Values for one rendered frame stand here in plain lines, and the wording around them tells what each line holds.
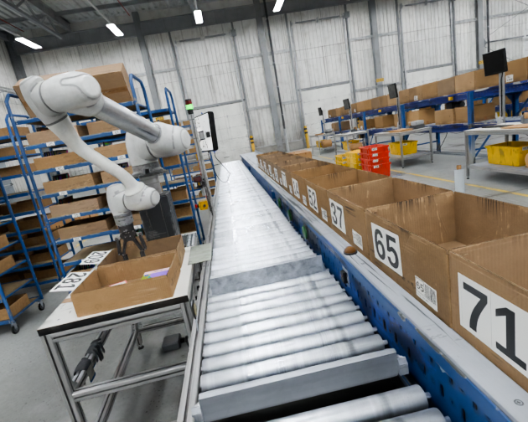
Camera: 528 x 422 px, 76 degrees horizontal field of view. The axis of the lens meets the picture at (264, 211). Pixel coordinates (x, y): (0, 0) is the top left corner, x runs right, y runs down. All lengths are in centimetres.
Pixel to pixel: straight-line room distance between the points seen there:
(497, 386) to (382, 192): 99
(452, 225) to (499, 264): 43
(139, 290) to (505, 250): 121
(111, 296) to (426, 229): 118
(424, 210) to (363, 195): 39
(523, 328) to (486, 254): 19
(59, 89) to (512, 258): 150
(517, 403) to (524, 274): 28
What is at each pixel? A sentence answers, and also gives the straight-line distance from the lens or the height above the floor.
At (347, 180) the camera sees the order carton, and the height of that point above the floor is 100.
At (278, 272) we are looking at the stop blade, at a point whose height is 78.
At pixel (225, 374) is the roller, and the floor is 75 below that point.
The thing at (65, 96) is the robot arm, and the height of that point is 158.
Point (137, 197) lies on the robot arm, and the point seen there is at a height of 113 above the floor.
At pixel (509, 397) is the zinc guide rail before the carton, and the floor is 89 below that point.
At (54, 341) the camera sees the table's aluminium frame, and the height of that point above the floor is 69.
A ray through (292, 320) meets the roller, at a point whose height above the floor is 74.
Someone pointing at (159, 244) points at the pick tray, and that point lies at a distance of 201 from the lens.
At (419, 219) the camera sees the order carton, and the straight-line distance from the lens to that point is 116.
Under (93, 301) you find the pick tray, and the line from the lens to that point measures 153.
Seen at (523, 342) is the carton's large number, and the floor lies 96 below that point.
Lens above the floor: 133
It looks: 13 degrees down
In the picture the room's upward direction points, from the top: 10 degrees counter-clockwise
